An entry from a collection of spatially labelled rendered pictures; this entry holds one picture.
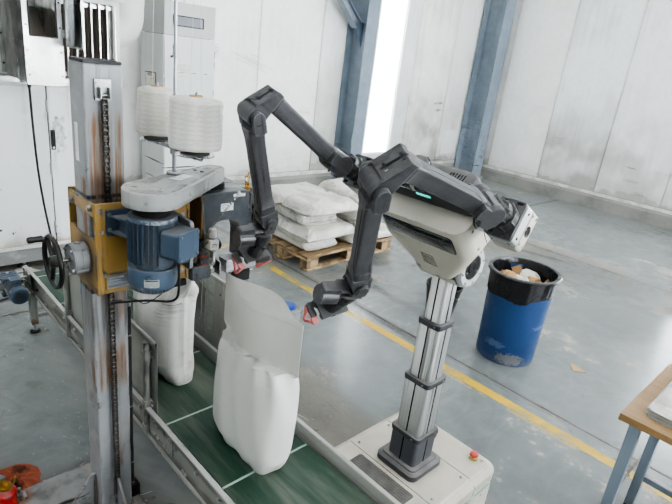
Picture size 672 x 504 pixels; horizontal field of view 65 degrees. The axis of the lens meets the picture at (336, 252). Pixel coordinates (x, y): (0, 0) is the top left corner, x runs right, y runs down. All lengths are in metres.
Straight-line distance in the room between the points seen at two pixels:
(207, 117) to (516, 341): 2.74
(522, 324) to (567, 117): 6.48
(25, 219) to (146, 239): 3.05
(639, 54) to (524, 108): 1.90
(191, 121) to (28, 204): 3.12
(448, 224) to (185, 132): 0.85
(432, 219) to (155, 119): 0.97
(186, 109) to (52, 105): 2.96
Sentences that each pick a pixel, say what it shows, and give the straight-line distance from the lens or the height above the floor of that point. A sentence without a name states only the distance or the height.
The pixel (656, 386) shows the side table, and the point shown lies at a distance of 2.58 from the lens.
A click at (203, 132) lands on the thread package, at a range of 1.68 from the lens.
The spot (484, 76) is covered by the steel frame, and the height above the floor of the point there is 1.82.
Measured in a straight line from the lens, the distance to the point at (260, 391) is 1.92.
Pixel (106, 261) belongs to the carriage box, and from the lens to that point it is 1.88.
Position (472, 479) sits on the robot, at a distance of 2.51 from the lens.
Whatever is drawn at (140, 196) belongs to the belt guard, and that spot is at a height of 1.41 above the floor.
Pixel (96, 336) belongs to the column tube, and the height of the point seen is 0.84.
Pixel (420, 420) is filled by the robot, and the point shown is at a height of 0.52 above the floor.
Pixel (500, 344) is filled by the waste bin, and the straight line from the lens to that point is 3.83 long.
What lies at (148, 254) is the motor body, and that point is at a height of 1.23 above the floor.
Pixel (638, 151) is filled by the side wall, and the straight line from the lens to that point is 9.46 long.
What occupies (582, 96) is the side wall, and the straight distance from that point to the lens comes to 9.78.
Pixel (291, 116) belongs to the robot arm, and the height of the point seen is 1.67.
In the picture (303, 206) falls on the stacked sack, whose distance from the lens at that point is 4.72.
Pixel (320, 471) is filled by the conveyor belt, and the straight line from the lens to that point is 2.17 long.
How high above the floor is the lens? 1.85
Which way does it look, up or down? 20 degrees down
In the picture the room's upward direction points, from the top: 7 degrees clockwise
